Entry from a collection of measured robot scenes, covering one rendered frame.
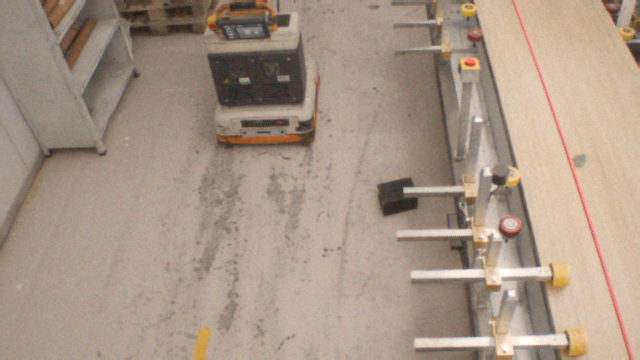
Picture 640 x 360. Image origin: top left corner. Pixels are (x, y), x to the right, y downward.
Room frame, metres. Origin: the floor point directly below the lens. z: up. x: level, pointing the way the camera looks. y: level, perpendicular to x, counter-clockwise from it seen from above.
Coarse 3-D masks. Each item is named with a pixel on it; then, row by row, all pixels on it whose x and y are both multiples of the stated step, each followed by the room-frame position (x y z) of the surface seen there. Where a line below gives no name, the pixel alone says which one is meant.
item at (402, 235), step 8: (400, 232) 1.35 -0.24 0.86; (408, 232) 1.35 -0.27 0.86; (416, 232) 1.34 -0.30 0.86; (424, 232) 1.34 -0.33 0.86; (432, 232) 1.33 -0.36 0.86; (440, 232) 1.33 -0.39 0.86; (448, 232) 1.32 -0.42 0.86; (456, 232) 1.32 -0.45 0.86; (464, 232) 1.32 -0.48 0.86; (488, 232) 1.30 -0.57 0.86; (400, 240) 1.33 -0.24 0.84; (408, 240) 1.33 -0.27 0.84; (416, 240) 1.32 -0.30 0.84; (424, 240) 1.32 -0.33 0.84; (432, 240) 1.32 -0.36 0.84; (440, 240) 1.31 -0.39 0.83; (448, 240) 1.31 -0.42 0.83
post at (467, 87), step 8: (464, 88) 1.84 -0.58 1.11; (464, 96) 1.84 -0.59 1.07; (464, 104) 1.84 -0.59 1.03; (464, 112) 1.84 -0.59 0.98; (464, 120) 1.84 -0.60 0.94; (464, 128) 1.84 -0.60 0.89; (464, 136) 1.84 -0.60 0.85; (456, 144) 1.87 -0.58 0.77; (464, 144) 1.84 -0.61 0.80; (456, 152) 1.85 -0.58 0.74; (456, 160) 1.83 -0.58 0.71; (464, 160) 1.83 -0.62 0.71
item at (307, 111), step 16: (224, 112) 2.87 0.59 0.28; (240, 112) 2.85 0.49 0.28; (256, 112) 2.84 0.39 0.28; (272, 112) 2.82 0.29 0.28; (288, 112) 2.80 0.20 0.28; (304, 112) 2.79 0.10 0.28; (224, 128) 2.82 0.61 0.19; (256, 128) 2.80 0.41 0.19; (272, 128) 2.79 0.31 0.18; (288, 128) 2.77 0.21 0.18; (304, 128) 2.77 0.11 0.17
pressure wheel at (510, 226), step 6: (504, 216) 1.33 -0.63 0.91; (510, 216) 1.33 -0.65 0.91; (504, 222) 1.31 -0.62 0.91; (510, 222) 1.30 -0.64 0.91; (516, 222) 1.30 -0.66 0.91; (504, 228) 1.28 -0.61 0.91; (510, 228) 1.27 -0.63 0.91; (516, 228) 1.27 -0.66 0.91; (504, 234) 1.27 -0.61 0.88; (510, 234) 1.26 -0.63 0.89; (516, 234) 1.26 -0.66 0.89
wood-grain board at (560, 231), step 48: (480, 0) 2.85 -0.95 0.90; (528, 0) 2.81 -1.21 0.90; (576, 0) 2.77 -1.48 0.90; (528, 48) 2.36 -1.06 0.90; (576, 48) 2.33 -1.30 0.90; (624, 48) 2.29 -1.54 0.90; (528, 96) 2.00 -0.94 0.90; (576, 96) 1.96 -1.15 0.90; (624, 96) 1.93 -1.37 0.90; (528, 144) 1.69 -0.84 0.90; (576, 144) 1.66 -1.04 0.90; (624, 144) 1.63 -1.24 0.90; (528, 192) 1.44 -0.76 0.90; (576, 192) 1.41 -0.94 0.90; (624, 192) 1.38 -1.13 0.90; (576, 240) 1.19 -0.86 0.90; (624, 240) 1.16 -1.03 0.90; (576, 288) 0.99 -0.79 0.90; (624, 288) 0.97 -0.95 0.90
